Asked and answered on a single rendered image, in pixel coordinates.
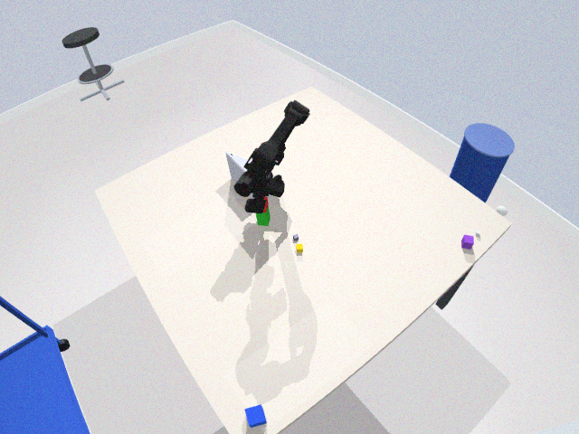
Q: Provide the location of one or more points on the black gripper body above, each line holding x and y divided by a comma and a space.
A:
257, 204

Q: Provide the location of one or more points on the purple cube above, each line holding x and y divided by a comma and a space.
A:
467, 242

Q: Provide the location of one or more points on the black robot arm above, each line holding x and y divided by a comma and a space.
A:
265, 157

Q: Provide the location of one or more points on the green block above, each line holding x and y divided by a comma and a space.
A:
263, 215
264, 222

